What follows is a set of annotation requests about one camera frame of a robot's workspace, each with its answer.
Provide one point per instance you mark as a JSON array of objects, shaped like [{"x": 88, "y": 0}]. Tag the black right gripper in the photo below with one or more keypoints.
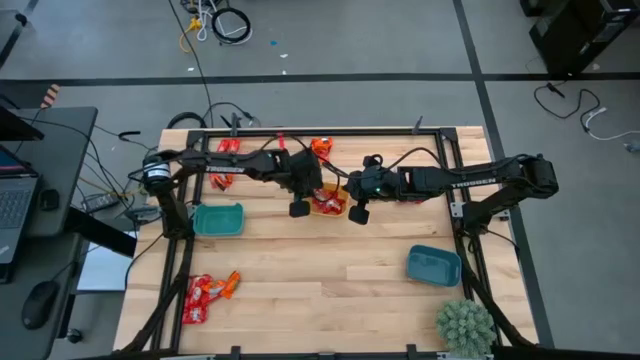
[{"x": 375, "y": 182}]

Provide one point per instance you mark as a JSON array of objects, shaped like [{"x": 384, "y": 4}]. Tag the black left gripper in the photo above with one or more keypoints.
[{"x": 302, "y": 172}]

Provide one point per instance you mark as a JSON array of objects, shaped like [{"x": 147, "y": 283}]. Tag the yellow plastic bin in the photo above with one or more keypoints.
[{"x": 336, "y": 186}]

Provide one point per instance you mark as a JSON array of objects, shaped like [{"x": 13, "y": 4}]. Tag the red Skittles candy bag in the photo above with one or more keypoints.
[
  {"x": 197, "y": 290},
  {"x": 322, "y": 206},
  {"x": 337, "y": 202}
]

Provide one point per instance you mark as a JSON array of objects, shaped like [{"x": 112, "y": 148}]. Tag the light green plastic bin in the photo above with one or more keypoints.
[{"x": 218, "y": 220}]

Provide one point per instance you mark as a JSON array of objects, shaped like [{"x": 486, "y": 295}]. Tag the dark teal plastic bin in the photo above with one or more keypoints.
[{"x": 432, "y": 266}]

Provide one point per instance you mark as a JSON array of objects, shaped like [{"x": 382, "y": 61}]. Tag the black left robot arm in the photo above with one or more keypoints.
[{"x": 225, "y": 167}]

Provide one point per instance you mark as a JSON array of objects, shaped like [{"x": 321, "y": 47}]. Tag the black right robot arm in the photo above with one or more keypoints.
[{"x": 475, "y": 182}]

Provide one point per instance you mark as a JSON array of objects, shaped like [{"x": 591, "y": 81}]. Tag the green artificial plant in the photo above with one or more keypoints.
[{"x": 465, "y": 327}]

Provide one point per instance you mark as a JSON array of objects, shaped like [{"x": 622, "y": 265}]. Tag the grey power strip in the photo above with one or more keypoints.
[{"x": 100, "y": 202}]

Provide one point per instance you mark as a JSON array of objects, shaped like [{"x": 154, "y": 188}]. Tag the white sheet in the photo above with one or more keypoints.
[{"x": 102, "y": 270}]

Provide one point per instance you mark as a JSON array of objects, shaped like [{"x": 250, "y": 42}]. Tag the black desk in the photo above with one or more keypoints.
[{"x": 65, "y": 150}]

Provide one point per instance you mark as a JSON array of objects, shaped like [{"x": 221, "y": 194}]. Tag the black cabinet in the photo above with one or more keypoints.
[{"x": 575, "y": 35}]

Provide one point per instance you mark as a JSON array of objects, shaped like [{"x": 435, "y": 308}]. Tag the orange black striped block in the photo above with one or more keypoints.
[{"x": 50, "y": 96}]

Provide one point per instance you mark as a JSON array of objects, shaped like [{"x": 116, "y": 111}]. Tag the black caster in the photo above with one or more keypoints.
[{"x": 74, "y": 336}]

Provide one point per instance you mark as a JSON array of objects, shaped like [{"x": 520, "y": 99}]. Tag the grey laptop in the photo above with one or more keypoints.
[{"x": 15, "y": 205}]

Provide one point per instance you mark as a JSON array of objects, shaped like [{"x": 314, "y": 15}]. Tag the black computer mouse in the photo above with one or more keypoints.
[{"x": 39, "y": 305}]

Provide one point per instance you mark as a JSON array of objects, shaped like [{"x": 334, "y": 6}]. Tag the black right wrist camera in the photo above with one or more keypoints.
[{"x": 359, "y": 215}]

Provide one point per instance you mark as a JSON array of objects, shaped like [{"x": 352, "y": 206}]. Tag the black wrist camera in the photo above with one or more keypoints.
[
  {"x": 299, "y": 209},
  {"x": 359, "y": 215}
]

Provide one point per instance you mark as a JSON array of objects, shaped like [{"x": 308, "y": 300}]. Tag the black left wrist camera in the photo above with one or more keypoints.
[{"x": 299, "y": 209}]

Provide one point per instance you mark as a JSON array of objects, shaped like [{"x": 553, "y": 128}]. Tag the black aluminium rig frame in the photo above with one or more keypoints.
[{"x": 380, "y": 132}]

